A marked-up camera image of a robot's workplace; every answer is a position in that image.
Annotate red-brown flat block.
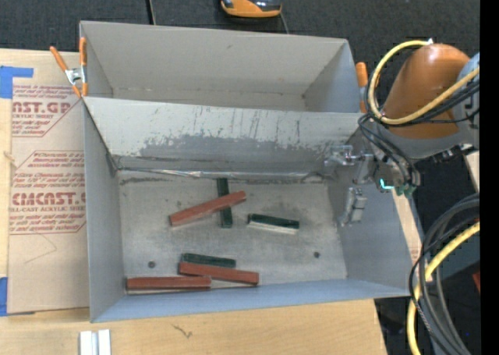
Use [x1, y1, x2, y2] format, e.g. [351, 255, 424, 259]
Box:
[125, 275, 213, 293]
[168, 190, 248, 229]
[178, 261, 260, 287]

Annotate brown cardboard board red print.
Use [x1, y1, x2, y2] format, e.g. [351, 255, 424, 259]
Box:
[6, 48, 91, 314]

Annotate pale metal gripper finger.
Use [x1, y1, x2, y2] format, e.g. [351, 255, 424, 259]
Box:
[337, 186, 369, 228]
[323, 144, 364, 169]

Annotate dark green flat block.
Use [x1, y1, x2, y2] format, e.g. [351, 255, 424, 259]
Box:
[181, 252, 237, 268]
[216, 177, 234, 229]
[246, 212, 301, 235]

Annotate grey metal bin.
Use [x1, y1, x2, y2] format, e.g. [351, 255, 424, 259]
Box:
[79, 20, 414, 324]

